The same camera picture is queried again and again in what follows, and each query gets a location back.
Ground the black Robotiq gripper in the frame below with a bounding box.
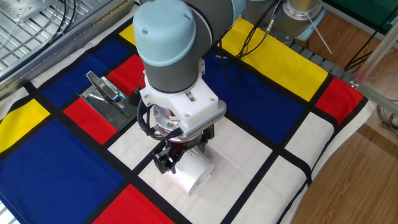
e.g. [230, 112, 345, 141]
[151, 124, 216, 175]

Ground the white toilet paper roll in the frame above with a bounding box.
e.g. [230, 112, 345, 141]
[169, 146, 216, 196]

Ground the Mondrian pattern colour-block tablecloth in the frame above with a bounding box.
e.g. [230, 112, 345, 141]
[0, 4, 377, 224]

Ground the aluminium side rack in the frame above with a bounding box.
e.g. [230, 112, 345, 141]
[0, 0, 136, 100]

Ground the white zip tie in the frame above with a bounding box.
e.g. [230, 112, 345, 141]
[306, 14, 333, 55]

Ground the silver perforated metal plate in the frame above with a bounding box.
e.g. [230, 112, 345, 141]
[0, 0, 44, 22]

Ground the grey vented wrist camera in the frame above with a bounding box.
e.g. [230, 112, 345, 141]
[182, 100, 228, 138]

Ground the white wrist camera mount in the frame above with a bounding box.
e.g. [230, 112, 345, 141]
[139, 73, 220, 131]

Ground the black cable with silver connector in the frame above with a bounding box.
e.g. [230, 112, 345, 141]
[217, 0, 284, 88]

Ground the looped black cable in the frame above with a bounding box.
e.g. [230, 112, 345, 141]
[46, 0, 78, 44]

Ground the aluminium frame beam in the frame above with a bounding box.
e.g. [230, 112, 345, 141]
[349, 80, 398, 116]

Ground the grey cable bundle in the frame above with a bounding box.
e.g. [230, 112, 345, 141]
[376, 102, 398, 139]

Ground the aluminium frame post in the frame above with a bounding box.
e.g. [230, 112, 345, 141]
[349, 27, 398, 88]

